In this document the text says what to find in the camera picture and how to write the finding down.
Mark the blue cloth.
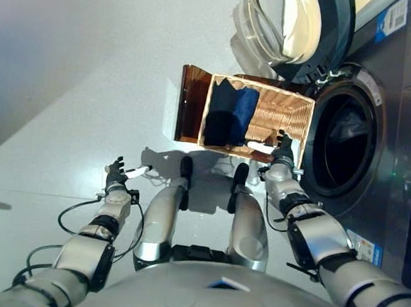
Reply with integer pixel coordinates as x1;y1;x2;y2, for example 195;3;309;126
229;86;261;147

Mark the grey front-load washing machine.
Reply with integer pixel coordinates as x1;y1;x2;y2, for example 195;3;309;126
290;0;411;295

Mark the silver robot torso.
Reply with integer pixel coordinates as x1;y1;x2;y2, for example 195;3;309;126
68;235;386;307

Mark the round glass washing machine door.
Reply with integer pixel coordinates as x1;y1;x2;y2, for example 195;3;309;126
226;0;358;88

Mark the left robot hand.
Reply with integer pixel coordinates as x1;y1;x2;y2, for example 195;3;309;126
102;154;155;196

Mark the blue white QR code sticker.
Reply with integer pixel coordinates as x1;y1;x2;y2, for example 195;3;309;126
374;0;407;45

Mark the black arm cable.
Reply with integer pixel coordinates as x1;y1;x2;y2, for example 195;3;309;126
261;189;292;234
55;194;146;263

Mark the brown glossy side table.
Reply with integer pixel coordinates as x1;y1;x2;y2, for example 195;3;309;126
173;63;298;152

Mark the wicker laundry basket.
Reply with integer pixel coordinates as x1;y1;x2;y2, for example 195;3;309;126
194;72;318;169

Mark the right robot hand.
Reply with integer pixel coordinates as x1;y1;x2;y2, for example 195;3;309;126
246;126;297;165

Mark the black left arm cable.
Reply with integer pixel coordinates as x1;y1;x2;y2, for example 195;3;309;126
55;194;146;263

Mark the black folded cloth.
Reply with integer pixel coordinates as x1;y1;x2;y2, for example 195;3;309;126
202;76;241;148

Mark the white blue energy label sticker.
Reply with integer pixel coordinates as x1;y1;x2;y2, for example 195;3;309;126
344;228;385;269

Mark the left silver robot leg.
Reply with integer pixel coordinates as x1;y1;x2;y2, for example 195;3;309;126
131;151;195;276

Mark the right silver robot leg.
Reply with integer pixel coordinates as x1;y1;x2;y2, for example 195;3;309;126
221;161;275;273

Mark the silver robot leg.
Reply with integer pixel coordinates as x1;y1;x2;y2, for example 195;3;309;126
221;161;275;273
131;151;195;276

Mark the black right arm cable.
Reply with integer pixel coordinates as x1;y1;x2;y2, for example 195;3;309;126
261;189;292;234

